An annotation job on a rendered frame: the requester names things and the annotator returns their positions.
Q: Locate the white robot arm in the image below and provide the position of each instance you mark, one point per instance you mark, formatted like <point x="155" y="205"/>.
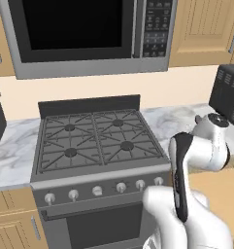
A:
<point x="199" y="223"/>

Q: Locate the light wood drawer front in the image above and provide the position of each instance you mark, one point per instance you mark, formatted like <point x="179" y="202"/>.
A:
<point x="13" y="201"/>

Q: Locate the stainless steel gas stove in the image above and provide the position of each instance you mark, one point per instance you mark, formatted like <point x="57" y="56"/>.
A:
<point x="99" y="168"/>

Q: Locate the white stove knob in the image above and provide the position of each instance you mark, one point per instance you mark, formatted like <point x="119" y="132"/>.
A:
<point x="158" y="180"/>
<point x="97" y="190"/>
<point x="121" y="187"/>
<point x="73" y="195"/>
<point x="50" y="198"/>
<point x="140" y="184"/>

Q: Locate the stainless steel microwave oven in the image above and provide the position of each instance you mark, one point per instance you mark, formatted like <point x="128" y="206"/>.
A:
<point x="89" y="66"/>

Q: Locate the dark oven door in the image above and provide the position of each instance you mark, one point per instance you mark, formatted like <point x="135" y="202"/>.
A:
<point x="102" y="227"/>

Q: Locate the black microwave door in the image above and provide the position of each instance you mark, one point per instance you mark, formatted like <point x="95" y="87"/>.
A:
<point x="73" y="29"/>

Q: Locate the black vented appliance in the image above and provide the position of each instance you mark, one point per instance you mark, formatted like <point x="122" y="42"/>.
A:
<point x="227" y="92"/>

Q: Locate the light wood base cupboard door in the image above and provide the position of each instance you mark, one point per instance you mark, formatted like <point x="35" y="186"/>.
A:
<point x="15" y="233"/>

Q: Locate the light wood wall cupboard door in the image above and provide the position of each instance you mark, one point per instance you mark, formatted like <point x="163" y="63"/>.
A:
<point x="202" y="32"/>
<point x="2" y="39"/>

